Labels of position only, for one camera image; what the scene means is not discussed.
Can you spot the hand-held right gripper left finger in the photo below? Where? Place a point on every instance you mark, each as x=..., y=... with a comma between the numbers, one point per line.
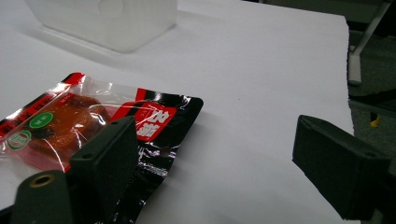
x=107, y=161

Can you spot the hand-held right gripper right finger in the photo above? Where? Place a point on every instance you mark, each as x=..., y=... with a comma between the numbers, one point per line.
x=336, y=161

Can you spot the red and black snack packet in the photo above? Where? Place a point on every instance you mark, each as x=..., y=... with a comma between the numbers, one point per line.
x=93, y=124

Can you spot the white plastic box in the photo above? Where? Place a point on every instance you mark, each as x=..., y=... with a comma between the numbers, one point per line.
x=112, y=21

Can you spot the yellow and black object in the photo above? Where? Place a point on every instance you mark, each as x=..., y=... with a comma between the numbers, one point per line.
x=374, y=121

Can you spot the white metal stand leg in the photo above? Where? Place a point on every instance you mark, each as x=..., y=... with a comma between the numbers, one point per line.
x=361, y=46

